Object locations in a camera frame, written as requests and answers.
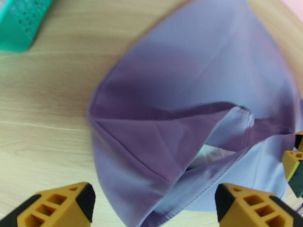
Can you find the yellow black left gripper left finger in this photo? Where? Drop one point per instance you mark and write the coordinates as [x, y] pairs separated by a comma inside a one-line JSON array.
[[47, 209]]

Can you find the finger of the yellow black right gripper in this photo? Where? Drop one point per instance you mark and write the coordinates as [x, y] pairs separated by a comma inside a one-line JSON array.
[[293, 167], [300, 141]]

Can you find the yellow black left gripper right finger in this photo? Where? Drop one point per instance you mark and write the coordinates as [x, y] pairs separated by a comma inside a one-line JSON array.
[[255, 209]]

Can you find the lavender blue shirt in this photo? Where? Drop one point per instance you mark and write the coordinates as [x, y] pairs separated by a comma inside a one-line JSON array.
[[189, 68]]

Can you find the teal plastic laundry basket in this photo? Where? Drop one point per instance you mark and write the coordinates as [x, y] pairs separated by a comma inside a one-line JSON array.
[[16, 25]]

